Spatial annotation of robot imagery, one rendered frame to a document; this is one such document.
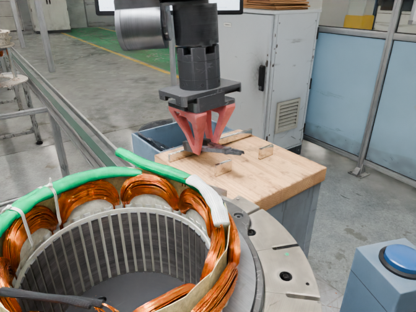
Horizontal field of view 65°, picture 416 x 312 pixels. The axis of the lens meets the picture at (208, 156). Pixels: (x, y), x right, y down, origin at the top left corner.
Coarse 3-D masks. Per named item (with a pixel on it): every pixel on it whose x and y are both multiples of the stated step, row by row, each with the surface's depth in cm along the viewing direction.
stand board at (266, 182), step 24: (240, 144) 58; (264, 144) 58; (192, 168) 50; (240, 168) 50; (264, 168) 50; (288, 168) 50; (312, 168) 50; (240, 192) 44; (264, 192) 44; (288, 192) 46
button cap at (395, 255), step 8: (392, 248) 37; (400, 248) 37; (408, 248) 37; (384, 256) 37; (392, 256) 36; (400, 256) 36; (408, 256) 36; (392, 264) 36; (400, 264) 35; (408, 264) 35; (408, 272) 35
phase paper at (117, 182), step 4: (108, 180) 33; (112, 180) 33; (116, 180) 33; (120, 180) 33; (124, 180) 33; (112, 184) 33; (116, 184) 33; (120, 184) 33; (116, 188) 33; (120, 188) 33; (48, 200) 30; (52, 200) 30; (120, 200) 34; (44, 204) 29; (48, 204) 30; (52, 204) 30; (120, 204) 34; (52, 208) 30
